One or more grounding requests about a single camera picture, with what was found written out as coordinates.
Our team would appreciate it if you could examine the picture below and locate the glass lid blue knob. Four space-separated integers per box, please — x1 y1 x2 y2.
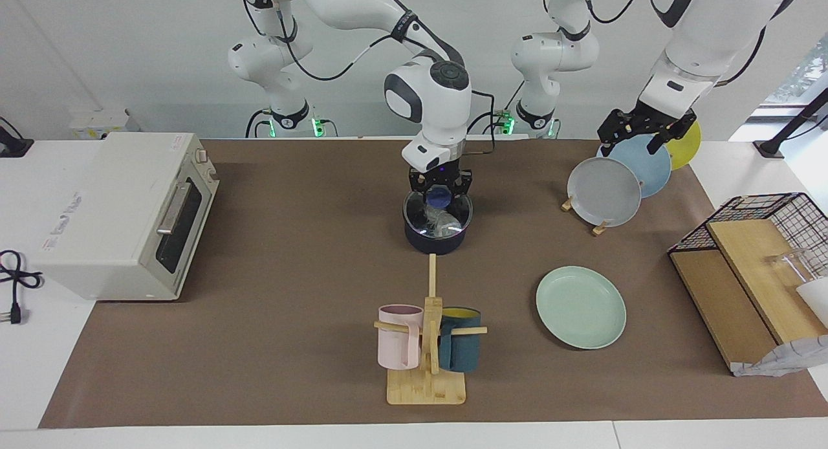
402 186 474 238

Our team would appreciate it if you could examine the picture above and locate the white vermicelli bundle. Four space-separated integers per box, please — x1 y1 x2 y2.
424 206 462 238

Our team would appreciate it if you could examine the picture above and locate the light blue plate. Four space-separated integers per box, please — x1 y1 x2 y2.
605 133 672 199

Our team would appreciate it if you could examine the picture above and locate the yellow plate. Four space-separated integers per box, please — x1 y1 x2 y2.
666 119 702 171

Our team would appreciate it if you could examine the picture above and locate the grey plate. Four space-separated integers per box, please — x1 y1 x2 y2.
567 157 642 228

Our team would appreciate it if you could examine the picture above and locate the wooden plate rack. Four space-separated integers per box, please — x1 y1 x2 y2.
561 177 645 236

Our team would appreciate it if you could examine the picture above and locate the light green plate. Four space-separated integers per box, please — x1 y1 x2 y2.
536 266 627 350

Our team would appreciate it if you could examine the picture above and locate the black angled stand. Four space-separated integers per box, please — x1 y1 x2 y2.
752 87 828 159

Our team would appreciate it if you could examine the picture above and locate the dark teal mug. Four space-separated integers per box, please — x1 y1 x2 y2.
439 307 483 373

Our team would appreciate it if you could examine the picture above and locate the pink mug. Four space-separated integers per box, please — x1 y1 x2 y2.
378 305 424 371

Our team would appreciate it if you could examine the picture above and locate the light bamboo board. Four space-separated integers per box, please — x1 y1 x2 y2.
706 219 828 346

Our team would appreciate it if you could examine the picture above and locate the brown wooden board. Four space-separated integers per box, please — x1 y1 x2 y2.
670 250 780 372

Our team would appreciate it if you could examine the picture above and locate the clear glass cup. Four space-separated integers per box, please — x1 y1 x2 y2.
765 247 828 288

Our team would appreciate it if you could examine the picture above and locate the wooden mug tree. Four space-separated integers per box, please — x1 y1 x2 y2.
374 254 488 406

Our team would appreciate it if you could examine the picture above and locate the white cup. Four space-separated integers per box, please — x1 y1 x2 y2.
794 278 828 328

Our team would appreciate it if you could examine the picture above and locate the brown table mat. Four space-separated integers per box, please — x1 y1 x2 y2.
39 138 828 429

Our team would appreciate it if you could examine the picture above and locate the white crumpled bag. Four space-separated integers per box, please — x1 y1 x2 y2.
731 334 828 377

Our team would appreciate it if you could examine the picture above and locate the beige toaster oven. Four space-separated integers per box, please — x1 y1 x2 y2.
32 132 221 301

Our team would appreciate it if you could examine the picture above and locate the white power box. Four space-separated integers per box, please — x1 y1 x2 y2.
70 109 140 140

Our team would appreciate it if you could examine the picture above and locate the black desk clamp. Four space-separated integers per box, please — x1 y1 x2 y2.
0 116 34 158

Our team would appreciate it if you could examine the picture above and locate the black pot blue handle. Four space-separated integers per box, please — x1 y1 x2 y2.
402 190 474 255

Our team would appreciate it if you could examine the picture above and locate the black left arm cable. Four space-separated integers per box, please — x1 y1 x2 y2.
542 0 770 87

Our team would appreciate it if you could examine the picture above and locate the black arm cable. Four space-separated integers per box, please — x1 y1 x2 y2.
542 0 770 87
241 0 499 156

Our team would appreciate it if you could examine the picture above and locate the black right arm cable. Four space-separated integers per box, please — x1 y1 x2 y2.
241 0 499 156

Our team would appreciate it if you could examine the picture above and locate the black wire basket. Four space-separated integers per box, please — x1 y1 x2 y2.
668 192 828 288

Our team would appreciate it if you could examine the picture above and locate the black power cord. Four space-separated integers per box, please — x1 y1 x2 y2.
0 250 43 325

